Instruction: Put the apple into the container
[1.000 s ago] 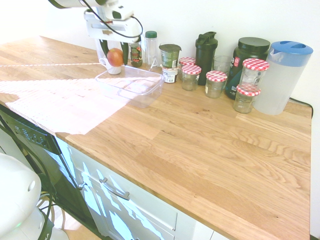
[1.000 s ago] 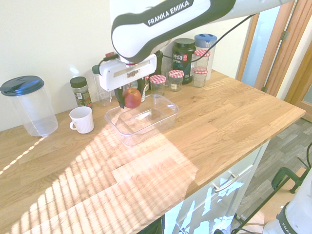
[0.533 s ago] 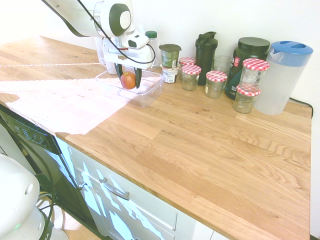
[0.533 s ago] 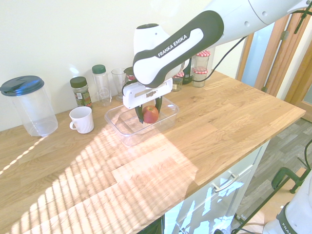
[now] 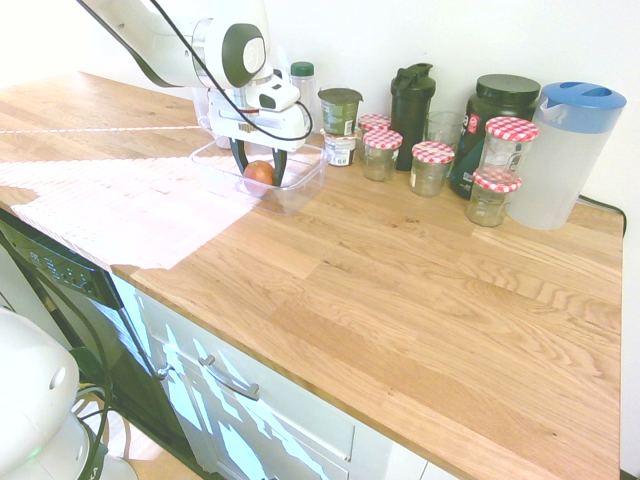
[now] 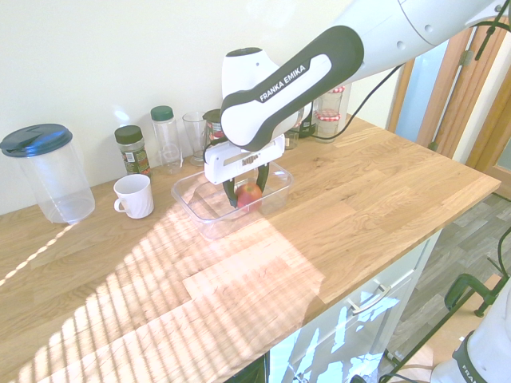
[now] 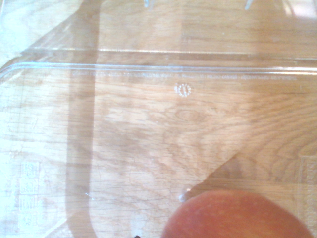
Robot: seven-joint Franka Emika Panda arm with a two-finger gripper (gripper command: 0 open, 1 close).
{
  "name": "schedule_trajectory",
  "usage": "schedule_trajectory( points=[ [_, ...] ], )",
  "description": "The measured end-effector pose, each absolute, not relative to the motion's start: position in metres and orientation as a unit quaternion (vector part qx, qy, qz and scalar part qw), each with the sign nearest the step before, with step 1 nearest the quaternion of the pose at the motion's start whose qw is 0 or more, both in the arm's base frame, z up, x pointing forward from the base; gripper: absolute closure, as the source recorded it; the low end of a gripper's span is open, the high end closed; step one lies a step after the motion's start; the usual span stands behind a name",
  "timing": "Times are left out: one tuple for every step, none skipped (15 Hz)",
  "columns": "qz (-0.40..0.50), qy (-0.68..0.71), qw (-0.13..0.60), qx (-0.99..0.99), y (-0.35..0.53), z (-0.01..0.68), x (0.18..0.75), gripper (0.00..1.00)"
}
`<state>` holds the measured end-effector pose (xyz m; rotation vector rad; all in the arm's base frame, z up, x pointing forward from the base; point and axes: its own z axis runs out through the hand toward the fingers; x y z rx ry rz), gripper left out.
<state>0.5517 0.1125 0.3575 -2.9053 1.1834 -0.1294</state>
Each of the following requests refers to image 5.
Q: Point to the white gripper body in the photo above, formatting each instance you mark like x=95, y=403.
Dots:
x=235, y=120

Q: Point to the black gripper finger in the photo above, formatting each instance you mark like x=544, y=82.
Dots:
x=241, y=157
x=280, y=167

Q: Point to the red apple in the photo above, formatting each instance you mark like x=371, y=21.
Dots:
x=260, y=172

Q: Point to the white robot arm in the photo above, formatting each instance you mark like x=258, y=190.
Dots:
x=165, y=45

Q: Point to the clear plastic container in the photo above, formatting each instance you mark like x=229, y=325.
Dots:
x=295, y=192

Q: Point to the white yogurt cup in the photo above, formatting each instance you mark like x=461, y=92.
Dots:
x=341, y=149

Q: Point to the clear bottle green cap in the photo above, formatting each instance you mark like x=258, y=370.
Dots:
x=302, y=85

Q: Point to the green yogurt cup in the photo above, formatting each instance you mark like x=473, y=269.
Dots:
x=339, y=112

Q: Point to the glass jar red checkered lid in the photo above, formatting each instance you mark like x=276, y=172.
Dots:
x=490, y=205
x=374, y=121
x=431, y=170
x=380, y=157

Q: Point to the black shaker bottle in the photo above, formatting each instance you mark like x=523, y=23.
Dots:
x=411, y=115

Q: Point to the clear drinking glass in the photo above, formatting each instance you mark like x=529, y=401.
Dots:
x=445, y=127

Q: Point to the black dishwasher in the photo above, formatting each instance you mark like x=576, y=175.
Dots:
x=115, y=340

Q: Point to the tall jar red checkered lid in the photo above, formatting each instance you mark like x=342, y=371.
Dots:
x=507, y=147

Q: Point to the black protein powder tub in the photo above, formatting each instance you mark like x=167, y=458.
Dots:
x=505, y=97

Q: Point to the white cabinet drawer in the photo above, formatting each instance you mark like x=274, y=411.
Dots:
x=280, y=420

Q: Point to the white pitcher blue lid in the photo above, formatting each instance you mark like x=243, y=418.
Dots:
x=555, y=165

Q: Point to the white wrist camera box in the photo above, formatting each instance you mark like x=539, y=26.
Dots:
x=280, y=92

